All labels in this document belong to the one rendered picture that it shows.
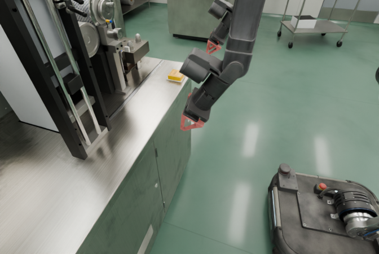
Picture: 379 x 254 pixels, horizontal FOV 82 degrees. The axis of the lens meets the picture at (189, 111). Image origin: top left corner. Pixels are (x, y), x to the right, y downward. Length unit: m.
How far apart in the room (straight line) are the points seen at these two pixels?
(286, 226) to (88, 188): 1.08
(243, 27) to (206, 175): 1.45
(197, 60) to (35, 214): 0.60
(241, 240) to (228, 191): 0.34
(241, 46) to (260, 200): 1.42
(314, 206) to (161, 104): 1.07
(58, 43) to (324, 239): 1.47
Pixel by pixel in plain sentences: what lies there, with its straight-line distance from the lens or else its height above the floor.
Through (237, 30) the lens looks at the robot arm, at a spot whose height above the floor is 1.34.
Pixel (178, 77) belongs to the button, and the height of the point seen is 0.92.
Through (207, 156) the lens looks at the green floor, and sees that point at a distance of 1.91.
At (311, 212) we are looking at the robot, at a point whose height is 0.26.
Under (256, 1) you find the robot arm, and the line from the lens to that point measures 0.46.
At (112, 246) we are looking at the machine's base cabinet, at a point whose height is 0.64.
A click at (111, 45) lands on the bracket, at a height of 1.14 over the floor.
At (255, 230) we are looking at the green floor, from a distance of 1.66.
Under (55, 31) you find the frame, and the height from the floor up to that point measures 1.29.
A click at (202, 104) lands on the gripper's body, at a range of 0.57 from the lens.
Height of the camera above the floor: 1.50
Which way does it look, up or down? 40 degrees down
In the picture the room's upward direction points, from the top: straight up
